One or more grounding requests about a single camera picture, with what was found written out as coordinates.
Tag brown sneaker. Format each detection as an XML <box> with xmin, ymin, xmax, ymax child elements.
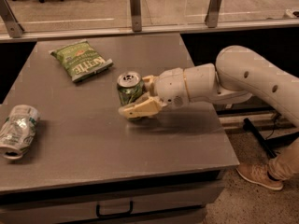
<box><xmin>236</xmin><ymin>163</ymin><xmax>283</xmax><ymax>191</ymax></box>

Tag metal bracket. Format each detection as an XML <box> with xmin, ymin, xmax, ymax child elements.
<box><xmin>0</xmin><ymin>0</ymin><xmax>24</xmax><ymax>38</ymax></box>
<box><xmin>205</xmin><ymin>0</ymin><xmax>222</xmax><ymax>28</ymax></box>
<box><xmin>130</xmin><ymin>0</ymin><xmax>142</xmax><ymax>32</ymax></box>

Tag middle metal bracket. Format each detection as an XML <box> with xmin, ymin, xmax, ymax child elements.
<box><xmin>130</xmin><ymin>0</ymin><xmax>142</xmax><ymax>32</ymax></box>

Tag left metal bracket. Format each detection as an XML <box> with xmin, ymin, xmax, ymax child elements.
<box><xmin>0</xmin><ymin>0</ymin><xmax>24</xmax><ymax>38</ymax></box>

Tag right metal bracket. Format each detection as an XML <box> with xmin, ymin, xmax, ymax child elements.
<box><xmin>205</xmin><ymin>0</ymin><xmax>222</xmax><ymax>28</ymax></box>

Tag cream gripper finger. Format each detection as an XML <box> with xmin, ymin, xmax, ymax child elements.
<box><xmin>142</xmin><ymin>75</ymin><xmax>156</xmax><ymax>93</ymax></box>
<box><xmin>119</xmin><ymin>96</ymin><xmax>164</xmax><ymax>119</ymax></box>

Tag green jalapeno chip bag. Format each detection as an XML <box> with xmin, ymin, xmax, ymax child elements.
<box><xmin>50</xmin><ymin>39</ymin><xmax>113</xmax><ymax>83</ymax></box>

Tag black drawer handle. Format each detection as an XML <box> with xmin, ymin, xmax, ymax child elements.
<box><xmin>95</xmin><ymin>201</ymin><xmax>134</xmax><ymax>219</ymax></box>

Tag crushed white can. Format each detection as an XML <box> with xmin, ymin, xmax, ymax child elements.
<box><xmin>0</xmin><ymin>105</ymin><xmax>40</xmax><ymax>160</ymax></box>

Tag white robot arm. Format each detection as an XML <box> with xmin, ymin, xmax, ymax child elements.
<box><xmin>119</xmin><ymin>46</ymin><xmax>299</xmax><ymax>127</ymax></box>

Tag khaki trouser leg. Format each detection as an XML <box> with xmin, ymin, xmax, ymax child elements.
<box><xmin>268</xmin><ymin>138</ymin><xmax>299</xmax><ymax>180</ymax></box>

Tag grey metal shelf rail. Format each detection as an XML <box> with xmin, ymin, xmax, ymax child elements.
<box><xmin>214</xmin><ymin>96</ymin><xmax>294</xmax><ymax>131</ymax></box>

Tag grey cabinet drawer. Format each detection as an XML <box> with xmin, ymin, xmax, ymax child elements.
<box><xmin>0</xmin><ymin>180</ymin><xmax>224</xmax><ymax>224</ymax></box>

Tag black stand leg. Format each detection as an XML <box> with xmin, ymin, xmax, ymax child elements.
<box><xmin>243</xmin><ymin>118</ymin><xmax>299</xmax><ymax>159</ymax></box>

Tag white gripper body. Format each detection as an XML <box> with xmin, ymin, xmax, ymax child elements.
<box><xmin>150</xmin><ymin>63</ymin><xmax>218</xmax><ymax>109</ymax></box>

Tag green soda can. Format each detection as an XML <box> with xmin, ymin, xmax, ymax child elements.
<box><xmin>117</xmin><ymin>71</ymin><xmax>144</xmax><ymax>106</ymax></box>

